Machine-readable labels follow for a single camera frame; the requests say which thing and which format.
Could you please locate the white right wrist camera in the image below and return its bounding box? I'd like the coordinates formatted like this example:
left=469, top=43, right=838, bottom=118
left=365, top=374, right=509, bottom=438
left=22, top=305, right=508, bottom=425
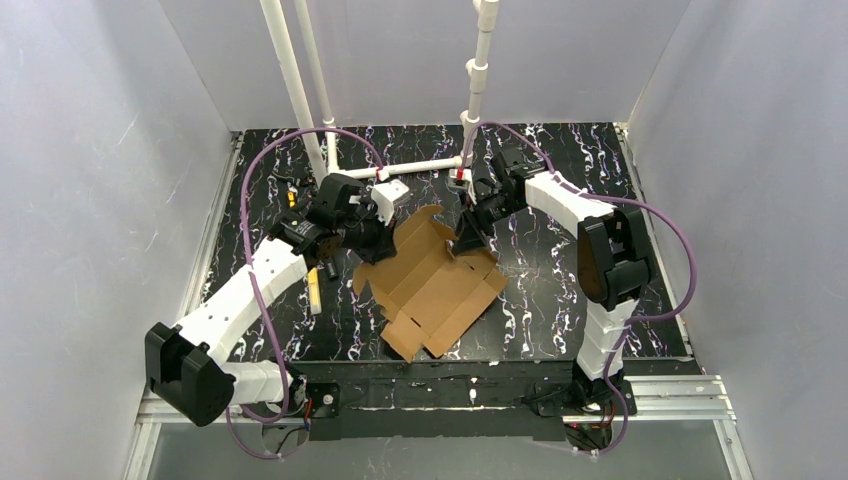
left=447, top=167, right=476, bottom=205

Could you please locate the white PVC pipe frame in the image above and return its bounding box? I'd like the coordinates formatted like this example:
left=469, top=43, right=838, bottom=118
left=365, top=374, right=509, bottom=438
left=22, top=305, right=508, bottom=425
left=253, top=1, right=499, bottom=179

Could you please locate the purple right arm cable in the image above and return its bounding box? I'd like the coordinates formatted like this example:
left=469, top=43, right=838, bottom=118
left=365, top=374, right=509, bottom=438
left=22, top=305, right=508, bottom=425
left=460, top=121, right=699, bottom=458

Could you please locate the black small tool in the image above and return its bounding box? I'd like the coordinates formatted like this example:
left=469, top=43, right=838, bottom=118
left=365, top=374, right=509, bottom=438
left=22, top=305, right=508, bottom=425
left=271, top=172, right=315, bottom=188

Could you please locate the aluminium front rail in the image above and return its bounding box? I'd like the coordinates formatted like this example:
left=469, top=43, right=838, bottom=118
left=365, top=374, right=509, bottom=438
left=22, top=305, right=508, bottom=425
left=124, top=375, right=753, bottom=479

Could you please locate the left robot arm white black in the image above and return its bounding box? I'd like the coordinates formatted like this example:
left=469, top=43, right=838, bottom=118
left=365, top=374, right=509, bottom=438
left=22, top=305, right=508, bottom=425
left=144, top=173, right=410, bottom=427

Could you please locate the brown cardboard box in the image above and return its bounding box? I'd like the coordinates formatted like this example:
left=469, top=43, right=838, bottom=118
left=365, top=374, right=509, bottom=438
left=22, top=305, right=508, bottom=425
left=352, top=204, right=508, bottom=363

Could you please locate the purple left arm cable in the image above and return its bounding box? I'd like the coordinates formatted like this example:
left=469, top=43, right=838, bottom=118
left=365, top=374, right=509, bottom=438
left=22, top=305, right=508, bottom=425
left=225, top=127, right=389, bottom=462

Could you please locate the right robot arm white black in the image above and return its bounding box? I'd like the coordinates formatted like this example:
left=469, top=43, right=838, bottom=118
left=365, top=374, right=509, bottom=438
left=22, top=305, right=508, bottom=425
left=450, top=149, right=656, bottom=390

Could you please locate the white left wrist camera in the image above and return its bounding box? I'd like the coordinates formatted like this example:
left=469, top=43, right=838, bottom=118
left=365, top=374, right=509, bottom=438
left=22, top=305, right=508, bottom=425
left=370, top=179, right=411, bottom=225

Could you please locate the white yellow marker pen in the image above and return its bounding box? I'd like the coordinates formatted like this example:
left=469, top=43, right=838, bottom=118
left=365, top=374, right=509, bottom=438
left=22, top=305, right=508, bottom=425
left=307, top=268, right=322, bottom=316

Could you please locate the yellow black screwdriver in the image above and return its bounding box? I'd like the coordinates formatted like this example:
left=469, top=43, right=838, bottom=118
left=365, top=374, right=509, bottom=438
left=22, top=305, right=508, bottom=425
left=286, top=187, right=300, bottom=211

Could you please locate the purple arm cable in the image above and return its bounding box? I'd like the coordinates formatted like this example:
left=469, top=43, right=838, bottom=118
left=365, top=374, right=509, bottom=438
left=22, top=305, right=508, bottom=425
left=225, top=127, right=389, bottom=462
left=460, top=121, right=699, bottom=458

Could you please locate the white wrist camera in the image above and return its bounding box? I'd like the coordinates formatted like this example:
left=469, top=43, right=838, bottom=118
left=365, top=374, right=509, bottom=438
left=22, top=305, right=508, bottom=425
left=370, top=179, right=411, bottom=225
left=447, top=167, right=476, bottom=205

